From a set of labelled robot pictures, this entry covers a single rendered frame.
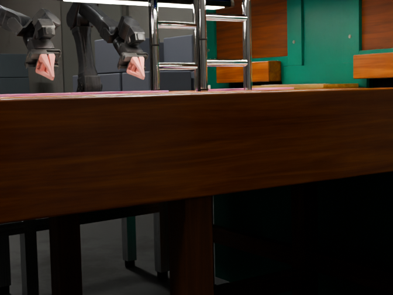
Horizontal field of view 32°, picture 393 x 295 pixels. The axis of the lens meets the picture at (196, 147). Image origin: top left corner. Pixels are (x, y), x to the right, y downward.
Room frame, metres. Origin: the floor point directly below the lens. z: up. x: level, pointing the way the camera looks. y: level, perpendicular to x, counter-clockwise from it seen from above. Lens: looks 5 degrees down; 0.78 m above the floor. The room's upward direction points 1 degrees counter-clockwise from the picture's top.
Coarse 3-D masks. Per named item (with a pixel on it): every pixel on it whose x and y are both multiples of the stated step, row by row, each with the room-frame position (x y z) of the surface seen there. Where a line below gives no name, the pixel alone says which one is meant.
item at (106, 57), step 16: (96, 48) 5.15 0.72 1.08; (112, 48) 4.97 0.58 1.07; (144, 48) 5.03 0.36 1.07; (160, 48) 5.56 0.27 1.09; (176, 48) 4.99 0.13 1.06; (192, 48) 4.85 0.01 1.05; (96, 64) 5.16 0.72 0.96; (112, 64) 4.97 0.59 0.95; (112, 80) 4.98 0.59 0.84; (128, 80) 4.82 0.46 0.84; (144, 80) 4.65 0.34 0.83; (160, 80) 4.66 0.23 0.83; (176, 80) 4.74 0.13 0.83; (192, 80) 4.85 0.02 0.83
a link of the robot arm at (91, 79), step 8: (80, 16) 2.67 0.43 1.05; (80, 24) 2.68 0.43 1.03; (88, 24) 2.69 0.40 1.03; (72, 32) 2.69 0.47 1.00; (80, 32) 2.66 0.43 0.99; (88, 32) 2.68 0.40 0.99; (80, 40) 2.66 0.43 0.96; (88, 40) 2.67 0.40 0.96; (80, 48) 2.66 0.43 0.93; (88, 48) 2.66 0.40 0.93; (80, 56) 2.66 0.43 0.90; (88, 56) 2.65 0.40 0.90; (80, 64) 2.66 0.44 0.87; (88, 64) 2.65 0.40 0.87; (80, 72) 2.65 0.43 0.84; (88, 72) 2.64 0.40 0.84; (96, 72) 2.66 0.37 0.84; (80, 80) 2.65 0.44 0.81; (88, 80) 2.63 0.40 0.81; (96, 80) 2.65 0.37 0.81; (88, 88) 2.62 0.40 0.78; (96, 88) 2.64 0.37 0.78
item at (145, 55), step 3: (123, 54) 2.36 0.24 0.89; (138, 54) 2.40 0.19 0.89; (141, 54) 2.41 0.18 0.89; (144, 54) 2.42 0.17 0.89; (147, 54) 2.41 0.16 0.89; (120, 57) 2.37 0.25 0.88; (144, 57) 2.42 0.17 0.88; (147, 57) 2.42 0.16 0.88; (120, 60) 2.38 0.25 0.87; (144, 60) 2.44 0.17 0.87; (120, 63) 2.39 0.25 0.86; (123, 63) 2.40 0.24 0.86; (126, 63) 2.40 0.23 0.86; (117, 66) 2.40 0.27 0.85; (120, 66) 2.39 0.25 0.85; (123, 66) 2.40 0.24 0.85; (126, 66) 2.40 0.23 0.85
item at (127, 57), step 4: (124, 56) 2.36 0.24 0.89; (128, 56) 2.36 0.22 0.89; (132, 56) 2.37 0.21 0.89; (136, 56) 2.38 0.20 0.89; (140, 56) 2.39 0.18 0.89; (124, 60) 2.36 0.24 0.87; (128, 60) 2.37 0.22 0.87; (140, 60) 2.37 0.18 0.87; (140, 64) 2.37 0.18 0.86; (136, 68) 2.39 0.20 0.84; (136, 72) 2.39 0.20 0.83; (144, 76) 2.35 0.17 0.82
